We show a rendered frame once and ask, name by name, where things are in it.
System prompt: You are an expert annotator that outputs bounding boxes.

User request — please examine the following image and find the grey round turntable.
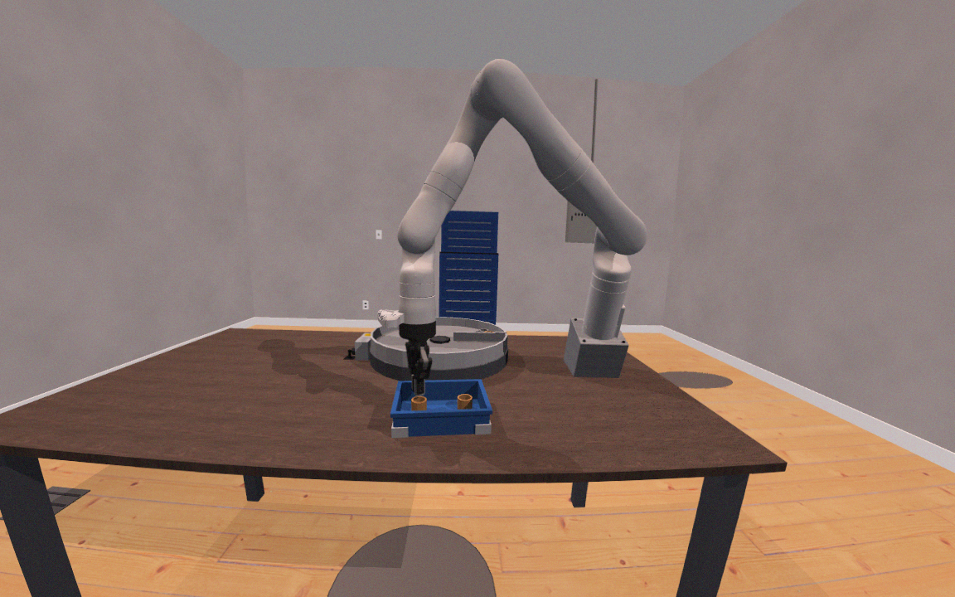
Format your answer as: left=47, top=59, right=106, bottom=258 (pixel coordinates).
left=344, top=317, right=508, bottom=381

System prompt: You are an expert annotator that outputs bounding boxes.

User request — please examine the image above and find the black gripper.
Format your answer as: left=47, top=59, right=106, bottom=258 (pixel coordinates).
left=399, top=321, right=436, bottom=396

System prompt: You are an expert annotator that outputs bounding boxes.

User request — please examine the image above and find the blue crate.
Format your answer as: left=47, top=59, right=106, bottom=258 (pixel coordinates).
left=390, top=379, right=492, bottom=438

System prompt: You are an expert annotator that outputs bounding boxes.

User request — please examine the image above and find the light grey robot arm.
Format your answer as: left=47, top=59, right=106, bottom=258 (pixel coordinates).
left=377, top=59, right=647, bottom=340

